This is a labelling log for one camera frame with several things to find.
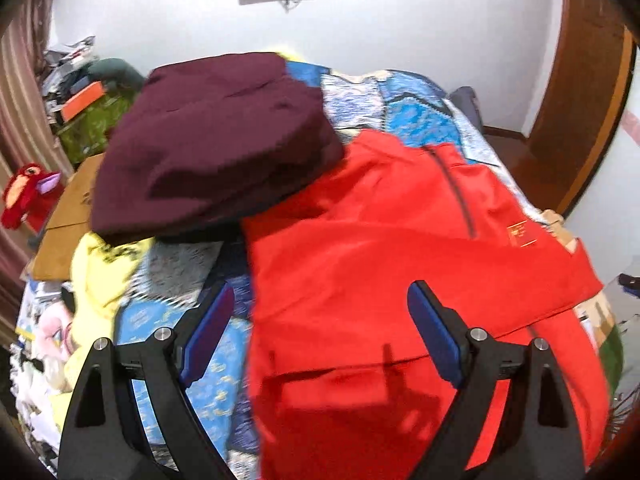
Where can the bamboo lap desk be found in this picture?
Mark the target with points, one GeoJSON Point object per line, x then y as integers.
{"type": "Point", "coordinates": [69, 222]}

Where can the red plush toy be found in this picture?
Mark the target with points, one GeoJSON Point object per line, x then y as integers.
{"type": "Point", "coordinates": [30, 197]}

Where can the folded maroon garment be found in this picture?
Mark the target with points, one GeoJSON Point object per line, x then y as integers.
{"type": "Point", "coordinates": [210, 141]}

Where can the dark green cushion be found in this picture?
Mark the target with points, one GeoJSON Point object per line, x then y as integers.
{"type": "Point", "coordinates": [118, 71]}

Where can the yellow printed t-shirt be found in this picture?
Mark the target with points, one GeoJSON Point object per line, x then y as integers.
{"type": "Point", "coordinates": [100, 276]}

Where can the orange box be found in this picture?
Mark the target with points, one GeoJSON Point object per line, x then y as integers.
{"type": "Point", "coordinates": [81, 100]}

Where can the red zip jacket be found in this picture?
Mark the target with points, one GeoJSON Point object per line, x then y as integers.
{"type": "Point", "coordinates": [340, 381]}

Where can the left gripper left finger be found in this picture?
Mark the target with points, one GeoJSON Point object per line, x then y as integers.
{"type": "Point", "coordinates": [103, 436]}

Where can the wooden wardrobe frame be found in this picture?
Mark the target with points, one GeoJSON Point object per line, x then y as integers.
{"type": "Point", "coordinates": [584, 98]}

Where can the grey backpack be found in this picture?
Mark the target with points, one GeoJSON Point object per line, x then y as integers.
{"type": "Point", "coordinates": [465, 99]}

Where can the striped brown curtain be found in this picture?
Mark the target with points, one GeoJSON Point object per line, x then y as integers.
{"type": "Point", "coordinates": [25, 133]}

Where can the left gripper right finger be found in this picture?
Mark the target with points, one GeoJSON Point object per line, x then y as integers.
{"type": "Point", "coordinates": [538, 436]}

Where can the green storage box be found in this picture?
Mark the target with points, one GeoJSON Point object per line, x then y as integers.
{"type": "Point", "coordinates": [87, 134]}

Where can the white heart sliding door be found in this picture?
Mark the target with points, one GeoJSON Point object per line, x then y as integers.
{"type": "Point", "coordinates": [606, 218]}

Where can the pile of clutter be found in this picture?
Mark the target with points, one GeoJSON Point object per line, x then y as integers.
{"type": "Point", "coordinates": [68, 64]}

